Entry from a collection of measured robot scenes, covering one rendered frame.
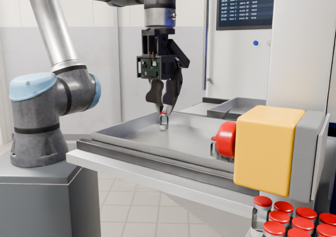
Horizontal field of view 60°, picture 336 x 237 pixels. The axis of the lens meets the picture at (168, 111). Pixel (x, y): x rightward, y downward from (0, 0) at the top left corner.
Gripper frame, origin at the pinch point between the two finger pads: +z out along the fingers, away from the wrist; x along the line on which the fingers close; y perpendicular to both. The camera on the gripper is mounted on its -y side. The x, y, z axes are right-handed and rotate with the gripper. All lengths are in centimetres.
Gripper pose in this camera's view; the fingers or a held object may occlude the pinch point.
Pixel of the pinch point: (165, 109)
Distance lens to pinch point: 75.6
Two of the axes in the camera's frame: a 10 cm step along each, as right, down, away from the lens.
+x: 8.5, 1.1, -5.2
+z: 0.1, 9.8, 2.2
